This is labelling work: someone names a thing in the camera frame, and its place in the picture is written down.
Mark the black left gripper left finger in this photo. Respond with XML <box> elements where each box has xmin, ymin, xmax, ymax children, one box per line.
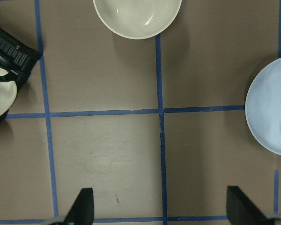
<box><xmin>63</xmin><ymin>188</ymin><xmax>94</xmax><ymax>225</ymax></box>

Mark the blue plate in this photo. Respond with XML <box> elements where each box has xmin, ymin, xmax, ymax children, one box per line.
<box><xmin>245</xmin><ymin>58</ymin><xmax>281</xmax><ymax>155</ymax></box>

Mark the cream plate in rack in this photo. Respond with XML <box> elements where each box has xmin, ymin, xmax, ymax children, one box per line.
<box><xmin>0</xmin><ymin>81</ymin><xmax>17</xmax><ymax>116</ymax></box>

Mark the white bowl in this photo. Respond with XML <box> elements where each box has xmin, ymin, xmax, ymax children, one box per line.
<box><xmin>93</xmin><ymin>0</ymin><xmax>182</xmax><ymax>40</ymax></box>

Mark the black plate rack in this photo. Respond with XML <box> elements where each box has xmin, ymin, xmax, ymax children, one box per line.
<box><xmin>0</xmin><ymin>20</ymin><xmax>43</xmax><ymax>127</ymax></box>

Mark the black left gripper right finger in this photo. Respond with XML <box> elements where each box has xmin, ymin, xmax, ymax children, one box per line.
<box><xmin>226</xmin><ymin>186</ymin><xmax>275</xmax><ymax>225</ymax></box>

